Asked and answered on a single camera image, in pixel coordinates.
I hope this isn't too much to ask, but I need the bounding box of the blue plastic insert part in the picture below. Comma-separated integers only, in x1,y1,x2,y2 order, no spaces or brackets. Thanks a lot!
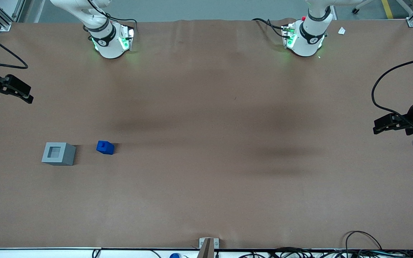
96,140,115,155

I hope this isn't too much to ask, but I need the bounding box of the black left arm base cable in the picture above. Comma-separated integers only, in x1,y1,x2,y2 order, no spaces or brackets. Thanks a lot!
252,18,290,39

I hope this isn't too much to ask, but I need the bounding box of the white stand leg with caster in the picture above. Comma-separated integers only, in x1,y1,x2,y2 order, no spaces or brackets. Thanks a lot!
351,0,376,14

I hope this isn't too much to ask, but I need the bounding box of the long black left wrist cable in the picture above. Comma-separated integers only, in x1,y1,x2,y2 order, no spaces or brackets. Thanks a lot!
371,56,413,130

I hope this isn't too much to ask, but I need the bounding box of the brown table cover sheet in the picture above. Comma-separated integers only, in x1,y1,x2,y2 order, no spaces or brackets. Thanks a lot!
0,19,413,250

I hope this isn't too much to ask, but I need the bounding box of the black right arm wrist cable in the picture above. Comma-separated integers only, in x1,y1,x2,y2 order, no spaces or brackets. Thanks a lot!
0,27,29,70

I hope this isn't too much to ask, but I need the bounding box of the black cable bundle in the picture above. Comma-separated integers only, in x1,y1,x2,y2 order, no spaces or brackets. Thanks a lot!
241,231,413,258

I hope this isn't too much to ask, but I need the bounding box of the gray cube base with socket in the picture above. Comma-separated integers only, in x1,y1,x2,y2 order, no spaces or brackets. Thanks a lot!
42,142,76,166

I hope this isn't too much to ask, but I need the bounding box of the black arm base cable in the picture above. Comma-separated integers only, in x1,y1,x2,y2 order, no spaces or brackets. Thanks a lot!
252,18,290,39
83,0,138,34

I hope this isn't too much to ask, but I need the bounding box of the black right arm base cable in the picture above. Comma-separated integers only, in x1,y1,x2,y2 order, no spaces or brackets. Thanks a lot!
83,0,138,34

